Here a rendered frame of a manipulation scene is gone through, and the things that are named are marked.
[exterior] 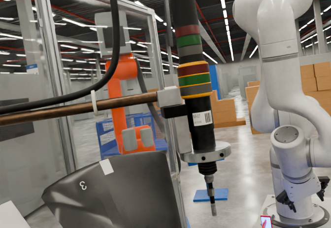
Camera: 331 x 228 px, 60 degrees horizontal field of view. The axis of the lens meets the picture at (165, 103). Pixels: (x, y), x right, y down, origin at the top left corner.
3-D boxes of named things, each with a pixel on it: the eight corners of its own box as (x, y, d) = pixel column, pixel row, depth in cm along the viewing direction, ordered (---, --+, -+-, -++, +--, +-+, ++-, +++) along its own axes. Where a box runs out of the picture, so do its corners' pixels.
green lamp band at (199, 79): (182, 86, 37) (181, 77, 37) (176, 87, 41) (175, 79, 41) (215, 81, 37) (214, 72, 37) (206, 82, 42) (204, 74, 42)
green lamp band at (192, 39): (179, 46, 37) (178, 36, 37) (175, 49, 40) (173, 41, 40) (204, 42, 38) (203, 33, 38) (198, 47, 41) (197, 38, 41)
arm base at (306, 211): (274, 201, 118) (268, 156, 117) (327, 206, 107) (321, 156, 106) (260, 222, 102) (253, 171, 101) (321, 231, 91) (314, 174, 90)
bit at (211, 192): (212, 217, 40) (206, 180, 39) (210, 214, 41) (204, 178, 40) (219, 215, 40) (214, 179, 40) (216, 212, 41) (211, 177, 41)
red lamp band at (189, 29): (178, 36, 37) (176, 26, 37) (173, 41, 40) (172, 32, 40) (203, 32, 38) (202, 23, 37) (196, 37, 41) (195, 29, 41)
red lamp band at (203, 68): (181, 76, 37) (179, 66, 37) (175, 78, 41) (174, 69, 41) (214, 71, 37) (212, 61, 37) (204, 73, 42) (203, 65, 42)
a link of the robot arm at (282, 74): (331, 47, 73) (342, 160, 77) (266, 56, 82) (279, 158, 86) (328, 48, 66) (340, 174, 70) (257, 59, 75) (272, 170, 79)
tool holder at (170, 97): (170, 169, 36) (158, 90, 35) (163, 157, 43) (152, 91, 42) (240, 156, 37) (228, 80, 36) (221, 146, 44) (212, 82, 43)
